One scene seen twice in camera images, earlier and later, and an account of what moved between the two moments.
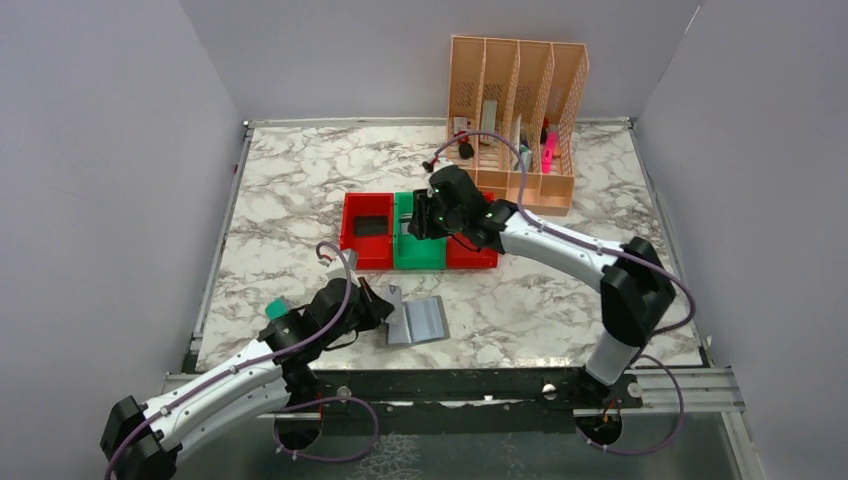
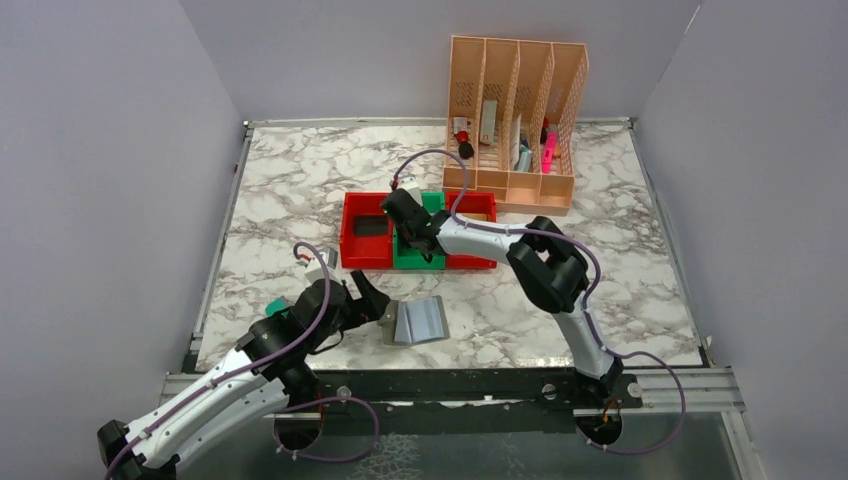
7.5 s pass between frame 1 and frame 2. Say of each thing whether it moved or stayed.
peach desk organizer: stayed
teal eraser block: stayed
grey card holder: stayed
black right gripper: moved
